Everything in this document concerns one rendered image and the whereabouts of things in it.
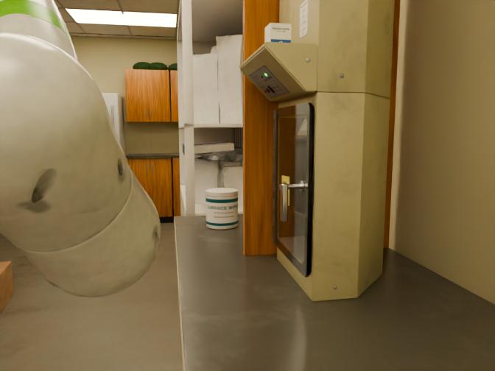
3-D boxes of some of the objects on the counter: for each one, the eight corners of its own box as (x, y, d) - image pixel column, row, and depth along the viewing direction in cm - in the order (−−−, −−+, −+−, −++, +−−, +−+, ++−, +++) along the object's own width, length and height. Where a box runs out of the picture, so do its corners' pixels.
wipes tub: (235, 221, 176) (235, 187, 174) (240, 229, 163) (240, 191, 161) (204, 223, 173) (204, 188, 171) (207, 230, 161) (207, 192, 159)
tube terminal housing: (353, 254, 130) (362, -2, 120) (412, 294, 99) (431, -49, 88) (276, 258, 126) (279, -7, 115) (312, 302, 94) (320, -59, 84)
